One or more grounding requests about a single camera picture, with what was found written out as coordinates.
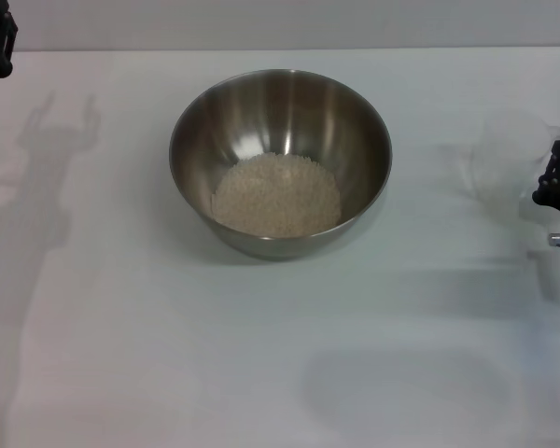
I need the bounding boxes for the clear plastic measuring cup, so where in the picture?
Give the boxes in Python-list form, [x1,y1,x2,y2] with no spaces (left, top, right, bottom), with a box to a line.
[466,111,560,214]

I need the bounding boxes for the stainless steel mixing bowl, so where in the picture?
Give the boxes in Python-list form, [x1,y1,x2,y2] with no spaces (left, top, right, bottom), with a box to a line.
[168,68,394,261]

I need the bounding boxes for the white rice grains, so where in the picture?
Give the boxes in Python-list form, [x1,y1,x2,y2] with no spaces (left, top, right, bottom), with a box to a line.
[210,152,343,239]

